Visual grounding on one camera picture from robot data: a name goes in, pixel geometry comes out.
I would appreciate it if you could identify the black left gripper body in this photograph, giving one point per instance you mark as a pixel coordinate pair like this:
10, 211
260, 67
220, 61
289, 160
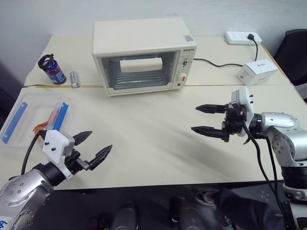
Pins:
73, 164

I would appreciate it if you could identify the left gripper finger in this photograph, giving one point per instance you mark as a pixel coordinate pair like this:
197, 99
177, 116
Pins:
82, 137
102, 157

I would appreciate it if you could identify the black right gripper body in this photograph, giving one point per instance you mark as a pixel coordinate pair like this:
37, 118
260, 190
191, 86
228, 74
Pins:
233, 122

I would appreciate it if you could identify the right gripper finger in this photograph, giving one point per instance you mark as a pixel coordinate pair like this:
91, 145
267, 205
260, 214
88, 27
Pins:
212, 109
211, 131

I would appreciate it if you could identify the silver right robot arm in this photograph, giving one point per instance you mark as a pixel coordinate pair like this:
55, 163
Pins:
285, 134

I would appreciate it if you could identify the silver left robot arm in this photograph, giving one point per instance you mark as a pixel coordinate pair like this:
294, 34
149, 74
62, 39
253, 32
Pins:
26, 189

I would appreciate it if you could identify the white toaster oven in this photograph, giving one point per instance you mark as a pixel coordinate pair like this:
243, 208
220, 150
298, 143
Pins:
134, 36

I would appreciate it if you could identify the blue container clip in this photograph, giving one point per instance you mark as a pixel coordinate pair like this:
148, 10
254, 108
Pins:
61, 116
15, 122

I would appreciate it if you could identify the white cardboard box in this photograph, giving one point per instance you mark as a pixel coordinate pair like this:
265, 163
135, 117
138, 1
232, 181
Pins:
257, 72

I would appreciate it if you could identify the clear plastic container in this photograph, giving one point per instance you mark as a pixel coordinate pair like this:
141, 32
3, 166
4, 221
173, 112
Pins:
28, 119

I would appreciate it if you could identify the blue labelled bottle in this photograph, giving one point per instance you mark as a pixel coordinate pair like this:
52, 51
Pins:
57, 74

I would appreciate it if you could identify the white power strip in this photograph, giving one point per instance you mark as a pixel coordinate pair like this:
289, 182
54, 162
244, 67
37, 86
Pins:
236, 36

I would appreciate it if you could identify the black power plug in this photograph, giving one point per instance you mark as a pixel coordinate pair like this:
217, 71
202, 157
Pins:
251, 37

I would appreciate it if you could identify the black chair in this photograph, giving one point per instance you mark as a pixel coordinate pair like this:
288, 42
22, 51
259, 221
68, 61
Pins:
293, 55

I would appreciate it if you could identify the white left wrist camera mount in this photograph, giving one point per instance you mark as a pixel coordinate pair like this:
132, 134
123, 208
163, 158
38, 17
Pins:
56, 143

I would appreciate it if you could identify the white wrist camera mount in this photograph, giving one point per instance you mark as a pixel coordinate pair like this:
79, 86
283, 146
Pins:
243, 97
56, 143

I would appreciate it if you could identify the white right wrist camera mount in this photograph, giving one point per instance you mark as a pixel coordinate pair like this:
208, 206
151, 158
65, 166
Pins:
243, 97

